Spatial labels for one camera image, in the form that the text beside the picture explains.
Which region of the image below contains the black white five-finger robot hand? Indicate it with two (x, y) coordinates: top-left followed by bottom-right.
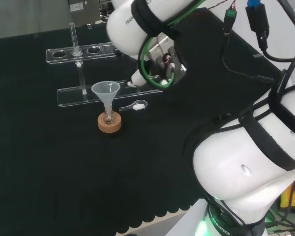
(126, 69), (170, 89)

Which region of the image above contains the clear weighing funnel with powder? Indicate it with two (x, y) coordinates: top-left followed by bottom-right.
(118, 99), (148, 112)

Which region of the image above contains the clear plastic funnel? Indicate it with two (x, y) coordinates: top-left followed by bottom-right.
(91, 81), (121, 114)

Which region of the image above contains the clear acrylic funnel stand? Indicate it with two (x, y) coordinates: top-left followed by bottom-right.
(46, 22), (164, 108)

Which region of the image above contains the small round-bottom glass flask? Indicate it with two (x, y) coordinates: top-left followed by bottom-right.
(103, 108), (115, 124)

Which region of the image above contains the grey metal box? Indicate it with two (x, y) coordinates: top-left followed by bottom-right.
(68, 0), (101, 25)

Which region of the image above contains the black bench cloth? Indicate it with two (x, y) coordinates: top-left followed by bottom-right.
(0, 7), (283, 236)

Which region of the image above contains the green cable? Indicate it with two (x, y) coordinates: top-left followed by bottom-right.
(139, 0), (200, 89)

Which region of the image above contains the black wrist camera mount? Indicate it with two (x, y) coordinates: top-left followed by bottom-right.
(159, 45), (188, 87)

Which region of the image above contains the cork ring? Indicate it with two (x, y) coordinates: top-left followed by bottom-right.
(97, 112), (122, 134)

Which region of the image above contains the green connector with black cable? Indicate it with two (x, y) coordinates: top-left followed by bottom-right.
(221, 8), (276, 83)

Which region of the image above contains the black plug with cable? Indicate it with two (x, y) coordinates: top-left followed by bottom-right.
(245, 0), (295, 62)

